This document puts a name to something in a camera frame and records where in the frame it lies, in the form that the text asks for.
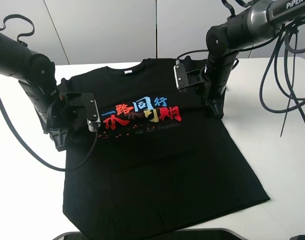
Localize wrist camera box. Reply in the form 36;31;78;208
62;92;101;133
173;55;206;93

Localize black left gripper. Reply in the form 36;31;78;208
18;79;74;152

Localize black printed t-shirt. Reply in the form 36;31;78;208
59;58;270;240

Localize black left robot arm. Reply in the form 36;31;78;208
0;31;71;152

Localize black left camera cable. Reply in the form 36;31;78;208
0;82;100;172

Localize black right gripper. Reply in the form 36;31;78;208
201;65;229;117

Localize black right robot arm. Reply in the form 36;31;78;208
203;0;305;119

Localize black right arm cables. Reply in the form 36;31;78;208
259;17;305;140

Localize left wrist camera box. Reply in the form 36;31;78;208
62;92;101;133

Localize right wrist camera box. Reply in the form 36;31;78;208
173;55;206;93

